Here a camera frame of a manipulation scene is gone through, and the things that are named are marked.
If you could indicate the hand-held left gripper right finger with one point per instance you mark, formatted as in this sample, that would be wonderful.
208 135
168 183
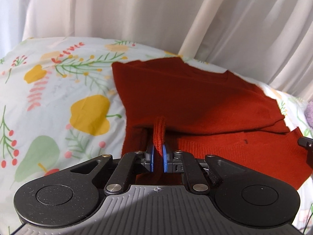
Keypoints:
165 160

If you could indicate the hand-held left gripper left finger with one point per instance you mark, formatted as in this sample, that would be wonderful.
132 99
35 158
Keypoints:
152 159

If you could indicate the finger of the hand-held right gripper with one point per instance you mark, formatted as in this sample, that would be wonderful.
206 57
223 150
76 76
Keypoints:
307 142

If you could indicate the red knit cardigan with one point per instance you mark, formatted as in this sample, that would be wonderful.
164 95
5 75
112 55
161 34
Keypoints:
195 98

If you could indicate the purple fluffy cloth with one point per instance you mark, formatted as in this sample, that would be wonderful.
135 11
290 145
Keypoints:
310 115

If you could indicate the floral bed sheet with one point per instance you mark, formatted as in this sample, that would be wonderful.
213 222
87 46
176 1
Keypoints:
49 102

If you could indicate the white curtain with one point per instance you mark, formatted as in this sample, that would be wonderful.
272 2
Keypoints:
122 9

